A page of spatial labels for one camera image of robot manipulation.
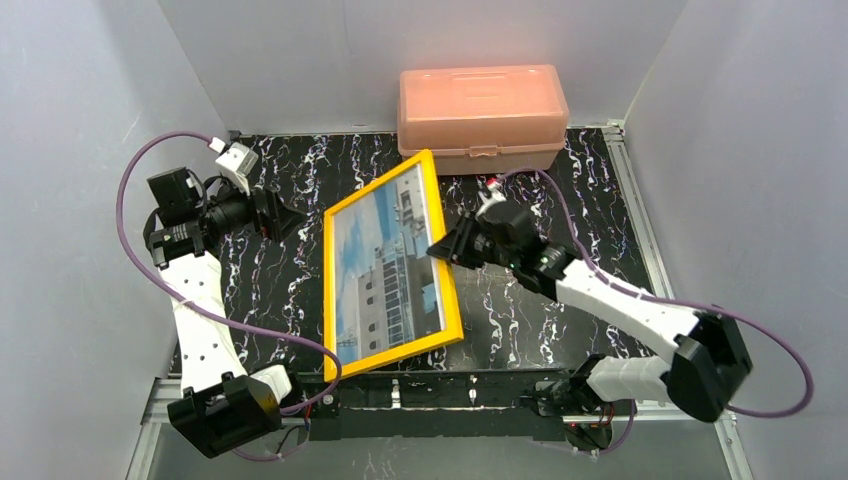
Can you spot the orange plastic storage box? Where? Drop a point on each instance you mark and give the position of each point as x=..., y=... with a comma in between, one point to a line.
x=483, y=120

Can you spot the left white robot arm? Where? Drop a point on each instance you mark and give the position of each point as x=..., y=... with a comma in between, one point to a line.
x=222, y=406

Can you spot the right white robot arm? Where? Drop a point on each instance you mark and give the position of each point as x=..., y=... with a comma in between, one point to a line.
x=699, y=359

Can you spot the building photo print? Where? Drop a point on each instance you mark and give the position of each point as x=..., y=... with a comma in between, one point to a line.
x=385, y=285

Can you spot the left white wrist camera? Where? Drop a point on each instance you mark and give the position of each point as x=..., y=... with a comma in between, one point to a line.
x=236, y=164

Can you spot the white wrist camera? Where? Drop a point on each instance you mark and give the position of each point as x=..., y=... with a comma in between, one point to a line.
x=236, y=164
x=490, y=196

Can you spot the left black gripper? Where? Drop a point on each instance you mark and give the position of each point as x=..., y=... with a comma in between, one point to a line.
x=266, y=212

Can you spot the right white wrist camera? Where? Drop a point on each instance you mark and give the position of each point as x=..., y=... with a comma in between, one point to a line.
x=490, y=196

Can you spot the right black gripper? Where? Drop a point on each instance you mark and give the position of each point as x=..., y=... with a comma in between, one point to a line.
x=465, y=240

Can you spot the aluminium side rail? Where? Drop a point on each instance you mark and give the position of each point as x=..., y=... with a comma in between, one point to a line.
x=614, y=139

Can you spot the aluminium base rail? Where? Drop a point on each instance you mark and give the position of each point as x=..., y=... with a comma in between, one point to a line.
x=467, y=392

